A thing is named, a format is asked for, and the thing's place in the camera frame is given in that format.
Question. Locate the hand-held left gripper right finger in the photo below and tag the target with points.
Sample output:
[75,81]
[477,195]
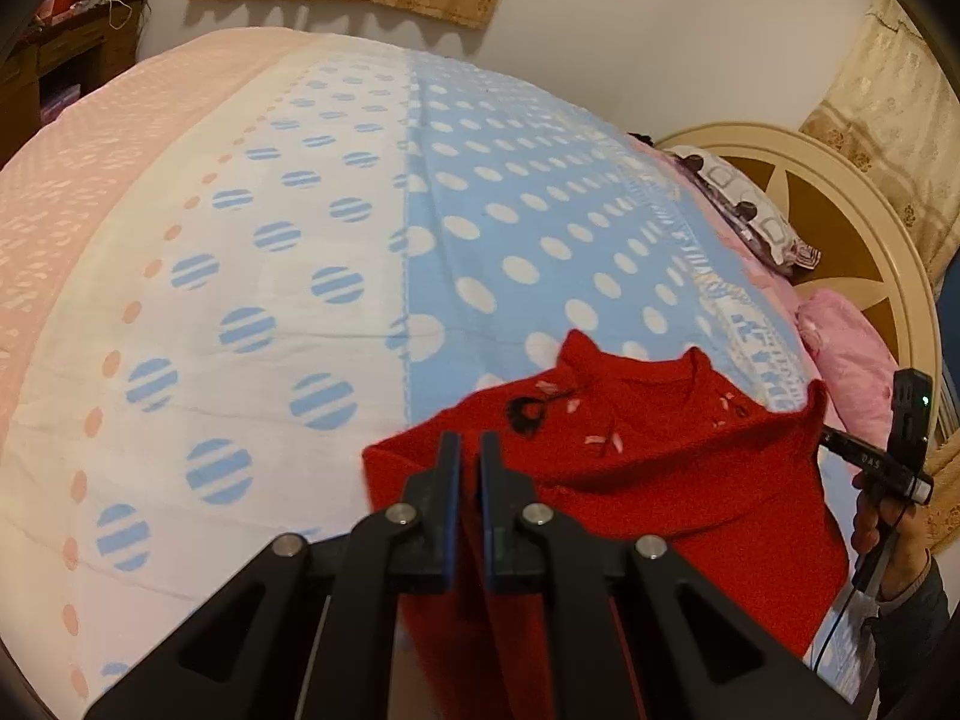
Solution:
[491,510]

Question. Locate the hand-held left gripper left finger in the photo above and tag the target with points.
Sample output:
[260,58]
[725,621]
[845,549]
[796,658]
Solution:
[448,510]

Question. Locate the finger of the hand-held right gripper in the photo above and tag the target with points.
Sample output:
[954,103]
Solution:
[834,441]

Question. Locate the red embroidered sweater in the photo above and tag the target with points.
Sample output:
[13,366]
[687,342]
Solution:
[675,480]

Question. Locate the person's right forearm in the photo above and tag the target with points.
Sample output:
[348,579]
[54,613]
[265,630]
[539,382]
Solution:
[911,637]

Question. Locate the person's right hand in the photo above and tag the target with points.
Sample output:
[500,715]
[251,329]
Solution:
[896,547]

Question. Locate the beige curtain beside window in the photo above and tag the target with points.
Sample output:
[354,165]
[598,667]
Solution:
[946,495]

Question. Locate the dark window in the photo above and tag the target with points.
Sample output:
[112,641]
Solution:
[951,360]

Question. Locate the pink folded quilt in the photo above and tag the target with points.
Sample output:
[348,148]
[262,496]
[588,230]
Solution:
[847,360]

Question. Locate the cream and brown headboard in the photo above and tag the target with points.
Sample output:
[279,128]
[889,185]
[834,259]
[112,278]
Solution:
[840,187]

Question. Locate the patterned pillow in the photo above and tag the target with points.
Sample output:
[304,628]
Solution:
[750,202]

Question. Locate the polka dot bed sheet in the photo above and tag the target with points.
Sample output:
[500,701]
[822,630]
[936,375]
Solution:
[300,240]

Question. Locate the narrow beige curtain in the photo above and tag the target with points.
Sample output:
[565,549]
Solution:
[892,105]

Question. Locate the brown wooden desk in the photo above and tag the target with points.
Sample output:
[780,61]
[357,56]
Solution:
[67,60]

